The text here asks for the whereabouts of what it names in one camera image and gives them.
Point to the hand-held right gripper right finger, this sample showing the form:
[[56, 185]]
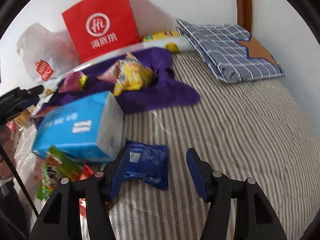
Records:
[[196, 172]]

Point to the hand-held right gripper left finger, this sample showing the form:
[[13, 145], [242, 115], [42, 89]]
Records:
[[120, 175]]

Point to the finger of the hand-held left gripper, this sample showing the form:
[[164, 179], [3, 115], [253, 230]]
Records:
[[15, 101]]

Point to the blue snack packet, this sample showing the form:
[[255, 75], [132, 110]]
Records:
[[147, 162]]

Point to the red snack packet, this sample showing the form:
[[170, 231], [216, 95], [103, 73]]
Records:
[[86, 172]]

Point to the small pink snack packet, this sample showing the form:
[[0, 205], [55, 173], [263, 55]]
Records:
[[72, 81]]

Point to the green snack packet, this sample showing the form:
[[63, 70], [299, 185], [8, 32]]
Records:
[[57, 170]]

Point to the purple towel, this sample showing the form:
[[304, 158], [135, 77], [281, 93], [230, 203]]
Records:
[[155, 97]]

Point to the pink chocolate snack packet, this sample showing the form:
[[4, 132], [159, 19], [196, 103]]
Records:
[[108, 76]]

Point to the yellow snack packet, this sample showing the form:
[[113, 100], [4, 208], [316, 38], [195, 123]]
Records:
[[132, 77]]

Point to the white plastic bag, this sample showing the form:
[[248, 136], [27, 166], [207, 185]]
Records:
[[37, 50]]

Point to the striped bed quilt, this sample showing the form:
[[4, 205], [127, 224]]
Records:
[[237, 130]]

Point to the blue tissue pack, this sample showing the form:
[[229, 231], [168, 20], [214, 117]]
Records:
[[75, 125]]

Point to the red paper bag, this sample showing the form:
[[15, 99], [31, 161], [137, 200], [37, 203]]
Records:
[[100, 30]]

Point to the blue checked cloth with star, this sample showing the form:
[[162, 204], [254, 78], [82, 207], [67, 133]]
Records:
[[225, 52]]

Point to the printed paper roll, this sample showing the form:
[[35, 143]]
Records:
[[180, 44]]

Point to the yellow chips packet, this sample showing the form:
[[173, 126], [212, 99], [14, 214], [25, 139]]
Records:
[[160, 35]]

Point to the brown wooden door frame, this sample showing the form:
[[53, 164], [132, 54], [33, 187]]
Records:
[[242, 2]]

